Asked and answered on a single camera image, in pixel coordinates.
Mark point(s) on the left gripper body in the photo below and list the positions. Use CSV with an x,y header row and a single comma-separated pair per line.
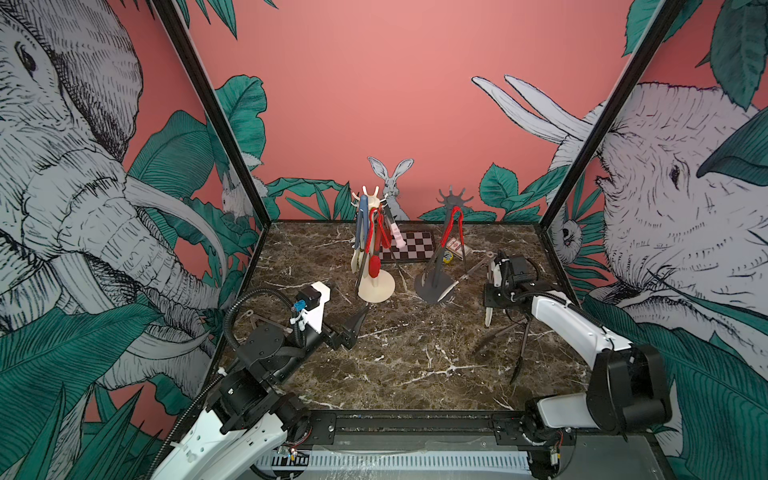
x,y
332,338

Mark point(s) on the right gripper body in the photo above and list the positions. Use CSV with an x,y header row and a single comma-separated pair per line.
x,y
498,295

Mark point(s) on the white steel tongs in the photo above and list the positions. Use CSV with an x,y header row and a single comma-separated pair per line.
x,y
484,263

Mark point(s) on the cream utensil rack stand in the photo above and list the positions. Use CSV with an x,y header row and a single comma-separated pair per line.
x,y
374,284

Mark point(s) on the dark grey utensil rack stand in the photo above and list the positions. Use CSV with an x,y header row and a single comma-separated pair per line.
x,y
434,286

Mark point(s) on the red looped steel tongs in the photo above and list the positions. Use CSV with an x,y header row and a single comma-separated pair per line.
x,y
454,224

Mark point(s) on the pink steel tongs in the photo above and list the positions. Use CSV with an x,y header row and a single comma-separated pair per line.
x,y
396,236

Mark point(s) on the red handled steel tongs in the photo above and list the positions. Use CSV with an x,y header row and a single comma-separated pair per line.
x,y
370,228

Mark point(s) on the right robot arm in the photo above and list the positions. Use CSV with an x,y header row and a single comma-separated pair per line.
x,y
628,387

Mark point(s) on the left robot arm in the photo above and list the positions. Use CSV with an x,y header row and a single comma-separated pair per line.
x,y
264,361

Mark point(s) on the playing card box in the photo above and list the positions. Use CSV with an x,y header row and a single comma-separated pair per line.
x,y
457,248

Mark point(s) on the chessboard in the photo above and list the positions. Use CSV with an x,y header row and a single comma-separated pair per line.
x,y
419,247

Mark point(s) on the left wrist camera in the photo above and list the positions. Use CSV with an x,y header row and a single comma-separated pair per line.
x,y
308,309

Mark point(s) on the white slotted cable duct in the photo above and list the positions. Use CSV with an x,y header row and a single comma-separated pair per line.
x,y
512,462

